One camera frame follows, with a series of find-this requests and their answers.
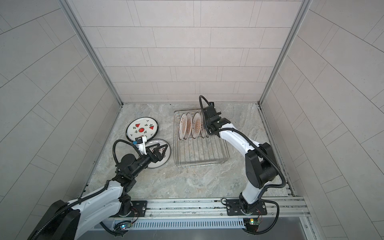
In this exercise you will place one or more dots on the sunburst plate front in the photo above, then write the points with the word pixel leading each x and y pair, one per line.
pixel 182 126

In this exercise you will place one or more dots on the sunburst plate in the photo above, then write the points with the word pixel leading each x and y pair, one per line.
pixel 196 125
pixel 182 126

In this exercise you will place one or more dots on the ventilation grille strip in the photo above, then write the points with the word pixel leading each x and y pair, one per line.
pixel 187 224

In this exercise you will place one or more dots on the right circuit board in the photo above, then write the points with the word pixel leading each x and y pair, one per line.
pixel 251 225

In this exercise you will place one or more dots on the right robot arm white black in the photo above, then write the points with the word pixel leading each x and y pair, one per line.
pixel 262 170

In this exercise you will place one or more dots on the watermelon pattern plate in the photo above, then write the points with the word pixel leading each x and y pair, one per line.
pixel 144 126

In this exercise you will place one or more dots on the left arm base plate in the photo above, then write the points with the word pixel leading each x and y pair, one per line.
pixel 133 209

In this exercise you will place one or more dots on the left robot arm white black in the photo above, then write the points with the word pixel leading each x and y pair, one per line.
pixel 70 220

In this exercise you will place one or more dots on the circuit board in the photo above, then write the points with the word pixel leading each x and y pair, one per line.
pixel 123 226
pixel 251 225

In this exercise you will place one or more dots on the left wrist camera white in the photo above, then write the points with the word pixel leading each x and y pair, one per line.
pixel 140 143

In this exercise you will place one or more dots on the left circuit board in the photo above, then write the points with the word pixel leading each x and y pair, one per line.
pixel 123 226

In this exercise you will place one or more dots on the wire dish rack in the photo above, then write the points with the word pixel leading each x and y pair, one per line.
pixel 200 151

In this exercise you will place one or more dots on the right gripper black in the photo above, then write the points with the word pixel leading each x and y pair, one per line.
pixel 210 112

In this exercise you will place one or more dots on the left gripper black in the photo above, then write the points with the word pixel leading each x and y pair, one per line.
pixel 151 154

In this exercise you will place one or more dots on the aluminium mounting rail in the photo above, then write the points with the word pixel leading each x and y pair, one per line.
pixel 209 208

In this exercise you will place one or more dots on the red characters white plate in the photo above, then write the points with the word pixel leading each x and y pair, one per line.
pixel 161 150

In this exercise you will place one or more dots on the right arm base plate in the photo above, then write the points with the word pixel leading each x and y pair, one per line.
pixel 238 207

